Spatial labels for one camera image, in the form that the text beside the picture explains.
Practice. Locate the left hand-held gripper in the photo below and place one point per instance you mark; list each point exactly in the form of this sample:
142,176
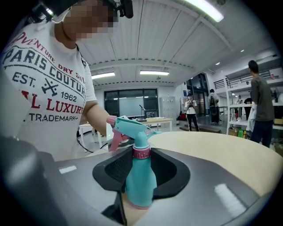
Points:
109,133

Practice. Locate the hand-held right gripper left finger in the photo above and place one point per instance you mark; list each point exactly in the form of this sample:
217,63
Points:
84,176

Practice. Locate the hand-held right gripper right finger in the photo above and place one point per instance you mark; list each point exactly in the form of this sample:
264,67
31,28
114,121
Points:
199,176

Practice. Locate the teal and pink spray nozzle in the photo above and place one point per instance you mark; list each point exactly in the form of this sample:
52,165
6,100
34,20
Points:
132,128

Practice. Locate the person's left forearm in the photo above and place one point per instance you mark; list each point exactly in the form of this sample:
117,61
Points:
95,117

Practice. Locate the black framed window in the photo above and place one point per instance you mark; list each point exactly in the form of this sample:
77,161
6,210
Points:
110,103

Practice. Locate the rectangular wooden desk white legs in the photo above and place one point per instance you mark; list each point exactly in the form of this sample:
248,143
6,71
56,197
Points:
159,120

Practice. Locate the long ceiling light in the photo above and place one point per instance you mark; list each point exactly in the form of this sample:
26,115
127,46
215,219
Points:
102,75
154,72
205,8

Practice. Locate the white lockers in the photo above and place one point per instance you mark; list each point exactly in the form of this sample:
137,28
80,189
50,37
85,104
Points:
167,106

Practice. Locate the white shelf unit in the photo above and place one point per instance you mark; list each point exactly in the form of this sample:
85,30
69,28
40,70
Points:
228,106

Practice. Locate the person's white printed shirt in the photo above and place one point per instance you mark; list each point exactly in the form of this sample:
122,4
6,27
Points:
44,88

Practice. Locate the blue poster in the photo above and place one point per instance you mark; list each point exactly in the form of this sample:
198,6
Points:
184,93

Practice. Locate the person's head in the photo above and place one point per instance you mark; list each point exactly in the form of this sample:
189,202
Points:
88,19

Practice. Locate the round ceiling sensor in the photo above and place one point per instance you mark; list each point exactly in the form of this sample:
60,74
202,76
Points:
221,1

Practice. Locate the black head-worn camera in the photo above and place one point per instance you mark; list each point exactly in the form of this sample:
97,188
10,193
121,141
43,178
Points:
126,8

